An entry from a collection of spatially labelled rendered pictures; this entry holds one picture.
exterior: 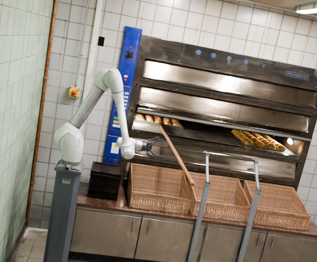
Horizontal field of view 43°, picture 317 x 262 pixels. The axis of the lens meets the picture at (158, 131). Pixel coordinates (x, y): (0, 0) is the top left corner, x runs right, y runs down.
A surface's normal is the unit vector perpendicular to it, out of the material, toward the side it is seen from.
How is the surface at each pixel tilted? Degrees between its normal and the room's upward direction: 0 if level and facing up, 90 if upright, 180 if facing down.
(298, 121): 70
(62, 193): 90
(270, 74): 90
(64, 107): 90
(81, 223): 90
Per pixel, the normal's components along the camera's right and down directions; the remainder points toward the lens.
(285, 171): 0.17, -0.11
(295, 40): 0.11, 0.23
